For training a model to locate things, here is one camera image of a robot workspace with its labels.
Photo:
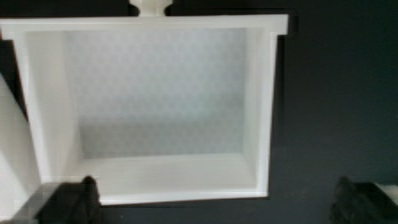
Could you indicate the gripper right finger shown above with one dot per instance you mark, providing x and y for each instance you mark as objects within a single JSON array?
[{"x": 365, "y": 203}]

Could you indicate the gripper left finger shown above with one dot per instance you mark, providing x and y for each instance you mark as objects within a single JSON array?
[{"x": 73, "y": 206}]

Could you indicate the white drawer with knob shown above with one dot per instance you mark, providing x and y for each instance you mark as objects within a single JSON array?
[{"x": 148, "y": 90}]

